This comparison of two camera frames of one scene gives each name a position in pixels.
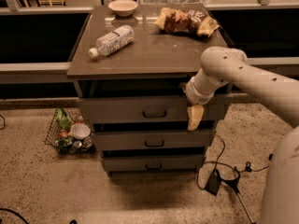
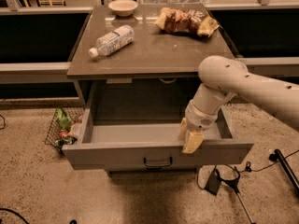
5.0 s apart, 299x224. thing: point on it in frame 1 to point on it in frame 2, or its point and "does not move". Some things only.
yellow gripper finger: x=194 y=116 to x=193 y=141
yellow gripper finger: x=184 y=86 to x=183 y=130
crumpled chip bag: x=177 y=21 does not move
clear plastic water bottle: x=109 y=42 does not move
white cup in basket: x=80 y=131 does not move
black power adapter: x=215 y=182 does not move
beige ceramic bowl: x=122 y=7 does not move
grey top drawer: x=150 y=109 to x=150 y=146
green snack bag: x=63 y=119 does not move
